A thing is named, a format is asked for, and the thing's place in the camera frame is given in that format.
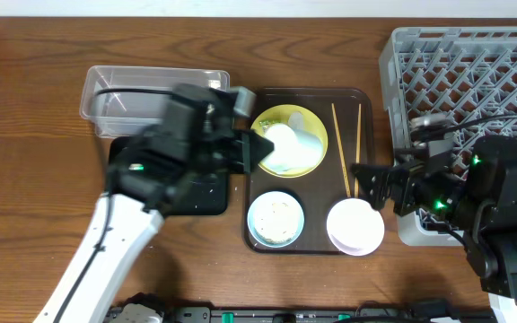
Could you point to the left wooden chopstick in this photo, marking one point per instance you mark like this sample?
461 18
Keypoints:
341 152

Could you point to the rice leftovers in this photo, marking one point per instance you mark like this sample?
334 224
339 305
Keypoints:
276 222

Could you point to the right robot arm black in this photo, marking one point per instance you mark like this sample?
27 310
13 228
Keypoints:
480 211

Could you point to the brown serving tray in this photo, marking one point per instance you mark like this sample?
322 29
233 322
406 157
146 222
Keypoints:
320 189

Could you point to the black tray bin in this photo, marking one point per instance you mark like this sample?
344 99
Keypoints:
162 175

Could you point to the blue bowl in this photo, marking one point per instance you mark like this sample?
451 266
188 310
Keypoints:
269 197

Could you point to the clear plastic bin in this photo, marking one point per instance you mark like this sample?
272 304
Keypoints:
126 113

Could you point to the orange green snack wrapper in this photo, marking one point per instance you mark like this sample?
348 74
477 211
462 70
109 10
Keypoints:
265 124

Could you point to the grey dishwasher rack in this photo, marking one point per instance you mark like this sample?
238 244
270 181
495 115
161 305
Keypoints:
464 73

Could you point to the wooden chopstick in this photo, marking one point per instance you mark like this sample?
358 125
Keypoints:
341 152
358 145

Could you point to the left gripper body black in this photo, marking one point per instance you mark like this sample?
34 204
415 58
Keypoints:
241 150

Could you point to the right wooden chopstick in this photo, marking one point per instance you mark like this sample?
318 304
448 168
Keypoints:
358 145

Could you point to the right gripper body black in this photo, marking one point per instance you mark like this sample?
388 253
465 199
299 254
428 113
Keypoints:
442 191

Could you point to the white wrapper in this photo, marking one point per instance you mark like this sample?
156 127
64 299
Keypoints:
296 121

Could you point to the pink white bowl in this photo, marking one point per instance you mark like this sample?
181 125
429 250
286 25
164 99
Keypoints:
354 227

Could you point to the white cup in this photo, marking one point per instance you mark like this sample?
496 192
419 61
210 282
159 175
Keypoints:
293 149

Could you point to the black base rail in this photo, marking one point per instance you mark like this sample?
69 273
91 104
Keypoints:
143 308

